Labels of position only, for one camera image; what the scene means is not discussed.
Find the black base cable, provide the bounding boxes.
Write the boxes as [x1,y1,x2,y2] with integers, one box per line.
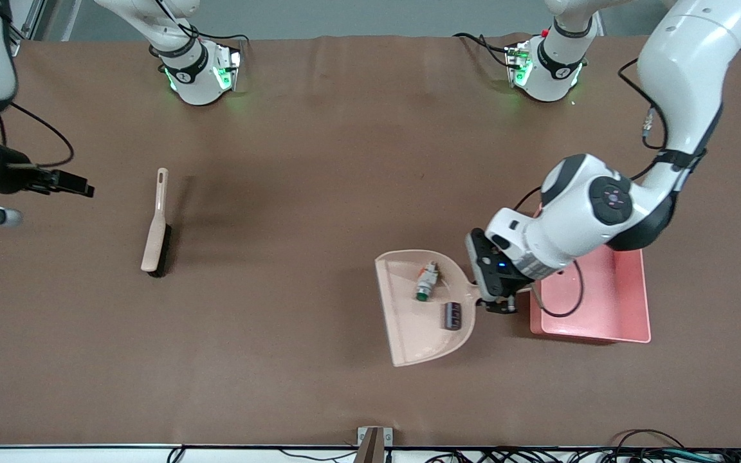
[187,23,249,47]
[453,32,513,68]

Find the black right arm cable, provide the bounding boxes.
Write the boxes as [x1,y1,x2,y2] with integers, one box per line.
[0,102,76,170]

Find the black left base cable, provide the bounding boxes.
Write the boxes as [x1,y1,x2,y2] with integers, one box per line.
[453,32,513,68]

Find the black right base cable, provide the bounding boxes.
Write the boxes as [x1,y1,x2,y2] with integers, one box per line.
[187,23,249,47]

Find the aluminium frame post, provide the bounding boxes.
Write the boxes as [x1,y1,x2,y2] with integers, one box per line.
[8,0,47,57]

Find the small white push-button switch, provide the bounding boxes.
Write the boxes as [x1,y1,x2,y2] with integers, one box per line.
[416,260,441,302]

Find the beige plastic dustpan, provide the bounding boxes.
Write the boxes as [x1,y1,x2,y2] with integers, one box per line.
[374,250,482,368]

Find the beige brush black bristles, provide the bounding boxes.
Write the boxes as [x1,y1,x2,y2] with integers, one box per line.
[141,168,172,278]

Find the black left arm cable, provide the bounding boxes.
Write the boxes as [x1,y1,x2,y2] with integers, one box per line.
[513,57,670,318]

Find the brown table cover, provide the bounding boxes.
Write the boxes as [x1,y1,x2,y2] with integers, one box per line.
[0,32,741,449]

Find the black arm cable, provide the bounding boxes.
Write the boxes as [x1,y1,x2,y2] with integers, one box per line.
[513,57,670,318]
[0,102,76,170]

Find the black cable bundle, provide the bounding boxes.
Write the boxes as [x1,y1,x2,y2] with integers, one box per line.
[422,429,741,463]

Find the pink plastic bin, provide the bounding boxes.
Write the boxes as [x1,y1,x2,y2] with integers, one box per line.
[529,247,652,344]

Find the metal table edge bracket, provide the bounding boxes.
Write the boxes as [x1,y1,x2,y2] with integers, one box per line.
[356,427,394,463]

